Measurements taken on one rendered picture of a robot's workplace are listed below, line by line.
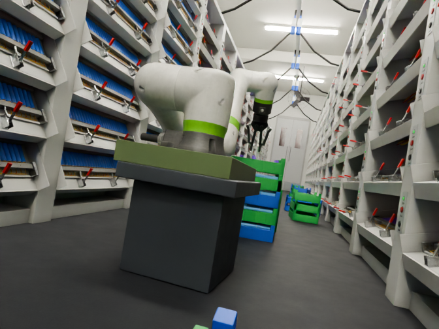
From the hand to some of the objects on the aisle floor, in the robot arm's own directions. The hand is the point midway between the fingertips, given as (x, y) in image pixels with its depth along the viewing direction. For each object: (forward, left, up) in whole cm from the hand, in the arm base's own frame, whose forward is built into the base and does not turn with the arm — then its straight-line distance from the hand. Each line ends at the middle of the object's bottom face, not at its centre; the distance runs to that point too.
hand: (255, 151), depth 176 cm
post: (+64, +12, -41) cm, 77 cm away
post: (+69, -57, -44) cm, 100 cm away
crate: (+1, -2, -42) cm, 42 cm away
